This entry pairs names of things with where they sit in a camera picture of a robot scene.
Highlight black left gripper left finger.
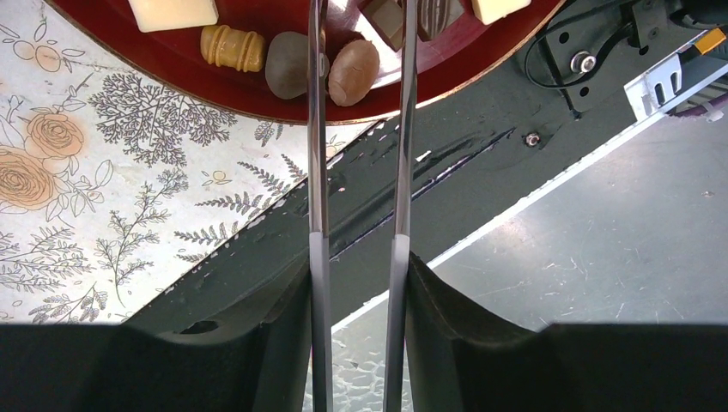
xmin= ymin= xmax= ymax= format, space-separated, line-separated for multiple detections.
xmin=1 ymin=269 xmax=311 ymax=411

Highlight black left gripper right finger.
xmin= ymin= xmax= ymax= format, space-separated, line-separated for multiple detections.
xmin=405 ymin=256 xmax=727 ymax=411

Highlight silver serving tongs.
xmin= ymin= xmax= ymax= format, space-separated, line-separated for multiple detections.
xmin=307 ymin=1 xmax=417 ymax=411

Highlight red round tray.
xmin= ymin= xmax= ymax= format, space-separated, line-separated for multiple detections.
xmin=52 ymin=0 xmax=562 ymax=125

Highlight white rectangular chocolate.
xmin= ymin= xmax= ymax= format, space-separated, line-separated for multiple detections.
xmin=128 ymin=0 xmax=219 ymax=33

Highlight floral tablecloth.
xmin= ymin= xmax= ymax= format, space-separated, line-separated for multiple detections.
xmin=0 ymin=0 xmax=377 ymax=325

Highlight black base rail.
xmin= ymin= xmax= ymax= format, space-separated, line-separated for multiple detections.
xmin=129 ymin=1 xmax=695 ymax=333

